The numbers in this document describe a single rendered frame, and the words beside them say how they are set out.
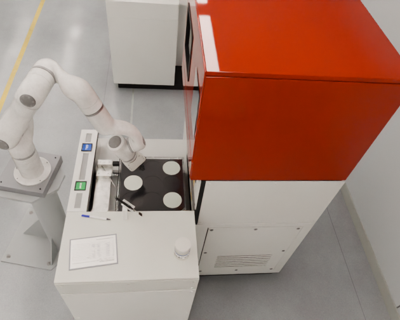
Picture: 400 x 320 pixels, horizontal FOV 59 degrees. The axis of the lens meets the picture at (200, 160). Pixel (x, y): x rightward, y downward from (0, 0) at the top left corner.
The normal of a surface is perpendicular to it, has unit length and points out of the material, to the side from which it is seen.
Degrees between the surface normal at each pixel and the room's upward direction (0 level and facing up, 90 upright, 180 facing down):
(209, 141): 90
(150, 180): 0
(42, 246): 0
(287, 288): 0
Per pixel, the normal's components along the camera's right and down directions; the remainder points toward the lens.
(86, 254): 0.11, -0.62
